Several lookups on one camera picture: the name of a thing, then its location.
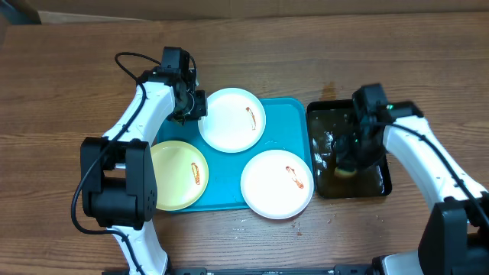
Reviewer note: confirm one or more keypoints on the dark object top left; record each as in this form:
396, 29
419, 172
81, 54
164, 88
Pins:
19, 12

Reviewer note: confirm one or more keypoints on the teal plastic tray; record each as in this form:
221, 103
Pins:
286, 129

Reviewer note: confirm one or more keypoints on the black water tray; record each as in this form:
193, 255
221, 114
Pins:
325, 120

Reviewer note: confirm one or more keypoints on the yellow green sponge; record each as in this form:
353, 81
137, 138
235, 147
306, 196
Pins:
341, 172

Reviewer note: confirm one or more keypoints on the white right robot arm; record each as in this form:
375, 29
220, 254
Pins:
455, 239

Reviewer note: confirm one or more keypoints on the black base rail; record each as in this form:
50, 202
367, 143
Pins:
347, 269

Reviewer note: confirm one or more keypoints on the yellow plate with sauce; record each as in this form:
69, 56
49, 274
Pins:
181, 172

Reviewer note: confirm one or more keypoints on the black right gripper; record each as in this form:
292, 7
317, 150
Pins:
348, 159

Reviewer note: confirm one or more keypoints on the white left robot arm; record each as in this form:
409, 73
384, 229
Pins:
117, 193

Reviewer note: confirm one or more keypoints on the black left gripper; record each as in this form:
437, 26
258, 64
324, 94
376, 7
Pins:
202, 99

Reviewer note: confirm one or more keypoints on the white plate with sauce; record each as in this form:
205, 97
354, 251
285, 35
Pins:
235, 120

